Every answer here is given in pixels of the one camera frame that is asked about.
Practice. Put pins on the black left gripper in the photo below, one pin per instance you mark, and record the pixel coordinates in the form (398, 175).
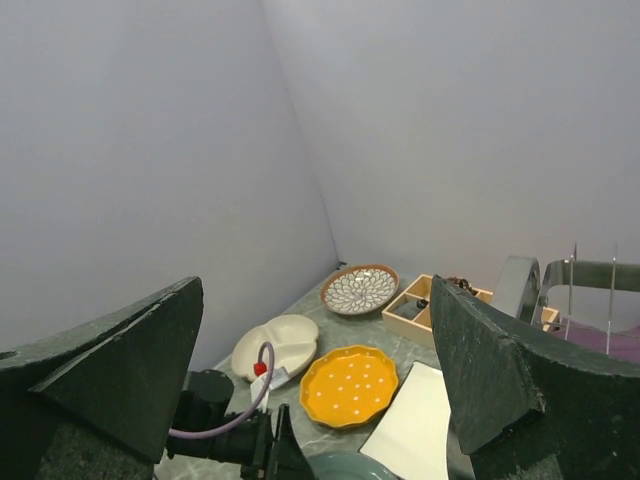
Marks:
(248, 446)

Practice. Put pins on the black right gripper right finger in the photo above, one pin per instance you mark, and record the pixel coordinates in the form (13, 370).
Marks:
(528, 405)

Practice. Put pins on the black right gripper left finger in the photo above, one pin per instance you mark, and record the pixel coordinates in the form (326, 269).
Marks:
(97, 401)

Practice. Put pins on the teal round plate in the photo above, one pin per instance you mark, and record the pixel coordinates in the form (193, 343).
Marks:
(348, 466)

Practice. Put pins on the yellow polka dot plate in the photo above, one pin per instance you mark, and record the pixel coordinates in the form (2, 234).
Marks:
(348, 386)

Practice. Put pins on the white square plate black rim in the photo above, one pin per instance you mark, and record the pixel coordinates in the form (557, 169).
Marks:
(411, 438)

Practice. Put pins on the cream divided plate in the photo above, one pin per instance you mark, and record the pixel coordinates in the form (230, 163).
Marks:
(294, 339)

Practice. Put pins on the floral patterned round plate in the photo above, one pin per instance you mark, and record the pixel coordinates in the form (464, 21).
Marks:
(360, 289)

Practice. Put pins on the steel dish rack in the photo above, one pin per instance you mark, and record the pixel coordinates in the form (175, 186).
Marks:
(599, 293)

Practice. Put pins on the purple cloth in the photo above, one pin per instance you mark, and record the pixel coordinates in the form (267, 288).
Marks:
(622, 344)

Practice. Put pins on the brown patterned rolled fabric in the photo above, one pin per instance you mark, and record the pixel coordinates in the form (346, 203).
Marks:
(463, 284)

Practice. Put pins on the wooden compartment tray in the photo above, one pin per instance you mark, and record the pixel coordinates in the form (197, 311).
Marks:
(420, 330)

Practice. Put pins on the dark grey rolled fabric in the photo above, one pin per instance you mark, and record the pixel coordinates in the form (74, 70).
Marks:
(414, 307)

